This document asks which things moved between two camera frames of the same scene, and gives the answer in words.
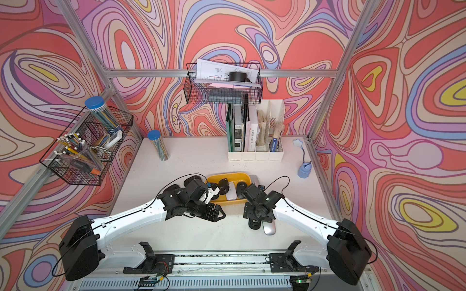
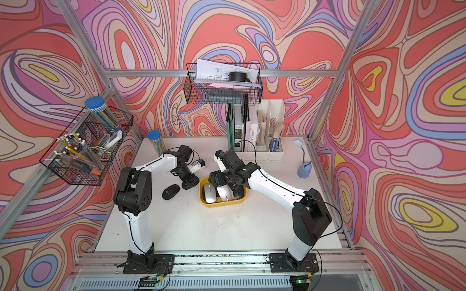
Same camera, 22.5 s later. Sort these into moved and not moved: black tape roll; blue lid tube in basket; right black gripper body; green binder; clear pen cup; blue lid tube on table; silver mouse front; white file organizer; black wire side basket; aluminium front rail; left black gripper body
Moved: silver mouse front; left black gripper body; right black gripper body
Not moved: clear pen cup; white file organizer; blue lid tube on table; blue lid tube in basket; aluminium front rail; green binder; black wire side basket; black tape roll
